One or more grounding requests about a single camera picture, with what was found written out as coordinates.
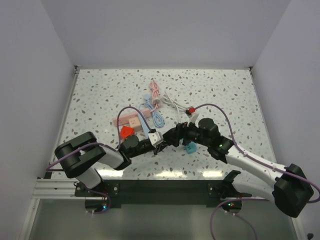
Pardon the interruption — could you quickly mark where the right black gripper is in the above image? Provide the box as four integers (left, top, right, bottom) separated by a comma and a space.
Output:
164, 118, 210, 148

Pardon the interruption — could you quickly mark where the teal power strip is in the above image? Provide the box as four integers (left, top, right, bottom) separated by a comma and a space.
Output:
183, 141, 197, 154

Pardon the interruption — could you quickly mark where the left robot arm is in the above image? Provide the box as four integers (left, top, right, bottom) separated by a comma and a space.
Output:
54, 130, 168, 196

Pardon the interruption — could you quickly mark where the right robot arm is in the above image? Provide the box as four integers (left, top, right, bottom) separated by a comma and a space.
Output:
163, 118, 314, 218

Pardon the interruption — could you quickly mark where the red plug adapter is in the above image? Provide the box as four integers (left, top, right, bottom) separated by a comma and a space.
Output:
120, 125, 135, 140

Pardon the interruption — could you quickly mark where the light blue power strip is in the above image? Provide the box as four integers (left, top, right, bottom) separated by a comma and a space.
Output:
138, 114, 150, 138

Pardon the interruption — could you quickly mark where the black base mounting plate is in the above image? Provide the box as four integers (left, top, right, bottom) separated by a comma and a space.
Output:
74, 180, 251, 211

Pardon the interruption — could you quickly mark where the pink power strip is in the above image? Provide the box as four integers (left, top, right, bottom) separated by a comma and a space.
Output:
112, 111, 142, 131

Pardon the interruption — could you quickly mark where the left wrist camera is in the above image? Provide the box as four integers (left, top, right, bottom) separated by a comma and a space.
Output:
148, 129, 164, 147

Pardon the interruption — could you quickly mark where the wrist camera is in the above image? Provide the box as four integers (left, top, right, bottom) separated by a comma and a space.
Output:
185, 106, 199, 125
148, 129, 164, 147

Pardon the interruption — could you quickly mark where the blue coiled cord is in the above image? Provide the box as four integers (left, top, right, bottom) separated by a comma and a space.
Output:
143, 93, 166, 129

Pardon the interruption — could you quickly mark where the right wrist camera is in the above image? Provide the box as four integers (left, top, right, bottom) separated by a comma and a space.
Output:
185, 106, 199, 125

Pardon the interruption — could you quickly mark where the white coiled cord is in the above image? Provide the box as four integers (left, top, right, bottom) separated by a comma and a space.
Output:
159, 90, 191, 118

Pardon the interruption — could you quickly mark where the pink coiled cord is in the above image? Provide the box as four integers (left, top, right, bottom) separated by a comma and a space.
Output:
148, 79, 163, 110

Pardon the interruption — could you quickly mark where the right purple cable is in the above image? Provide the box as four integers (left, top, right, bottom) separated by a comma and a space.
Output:
194, 103, 320, 240

